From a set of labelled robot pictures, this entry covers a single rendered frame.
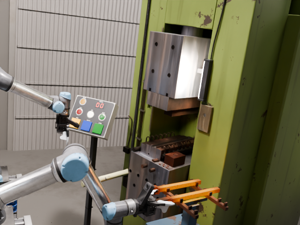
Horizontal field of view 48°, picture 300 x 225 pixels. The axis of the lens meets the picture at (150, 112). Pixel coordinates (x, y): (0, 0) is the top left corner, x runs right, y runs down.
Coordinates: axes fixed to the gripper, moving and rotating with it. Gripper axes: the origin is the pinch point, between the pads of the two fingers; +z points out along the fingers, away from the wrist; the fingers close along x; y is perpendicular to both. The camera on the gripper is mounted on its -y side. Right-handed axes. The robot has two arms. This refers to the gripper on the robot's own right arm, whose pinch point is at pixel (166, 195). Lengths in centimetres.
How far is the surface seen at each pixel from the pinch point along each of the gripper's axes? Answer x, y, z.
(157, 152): -52, -1, 29
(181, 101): -52, -37, 42
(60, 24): -305, -70, 38
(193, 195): 1.4, 2.3, 17.6
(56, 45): -305, -44, 34
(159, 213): -37, 37, 26
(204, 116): -31, -32, 46
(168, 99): -49, -39, 29
